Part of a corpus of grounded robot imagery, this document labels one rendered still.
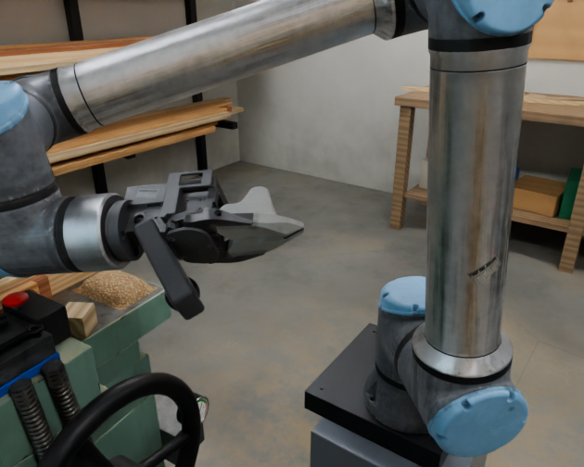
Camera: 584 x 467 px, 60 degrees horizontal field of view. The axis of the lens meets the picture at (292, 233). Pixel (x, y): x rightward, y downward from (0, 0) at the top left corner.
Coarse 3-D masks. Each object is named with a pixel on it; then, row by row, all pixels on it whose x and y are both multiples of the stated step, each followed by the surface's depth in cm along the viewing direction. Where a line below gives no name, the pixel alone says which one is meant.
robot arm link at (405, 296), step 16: (384, 288) 97; (400, 288) 97; (416, 288) 96; (384, 304) 95; (400, 304) 91; (416, 304) 91; (384, 320) 96; (400, 320) 92; (416, 320) 90; (384, 336) 96; (400, 336) 91; (384, 352) 98; (384, 368) 99
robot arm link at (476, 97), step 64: (448, 0) 55; (512, 0) 52; (448, 64) 58; (512, 64) 57; (448, 128) 61; (512, 128) 60; (448, 192) 65; (512, 192) 65; (448, 256) 68; (448, 320) 73; (448, 384) 75; (512, 384) 77; (448, 448) 77
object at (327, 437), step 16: (320, 432) 106; (336, 432) 106; (352, 432) 106; (320, 448) 107; (336, 448) 103; (352, 448) 102; (368, 448) 102; (384, 448) 102; (320, 464) 108; (336, 464) 105; (352, 464) 102; (368, 464) 100; (384, 464) 99; (400, 464) 99; (416, 464) 99; (448, 464) 99; (464, 464) 99; (480, 464) 113
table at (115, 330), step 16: (160, 288) 91; (64, 304) 86; (96, 304) 86; (144, 304) 86; (160, 304) 90; (112, 320) 82; (128, 320) 84; (144, 320) 87; (160, 320) 91; (96, 336) 79; (112, 336) 82; (128, 336) 85; (96, 352) 79; (112, 352) 82; (16, 464) 60; (32, 464) 62
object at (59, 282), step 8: (80, 272) 92; (88, 272) 94; (96, 272) 96; (24, 280) 85; (56, 280) 88; (64, 280) 90; (72, 280) 91; (80, 280) 93; (56, 288) 89; (64, 288) 90
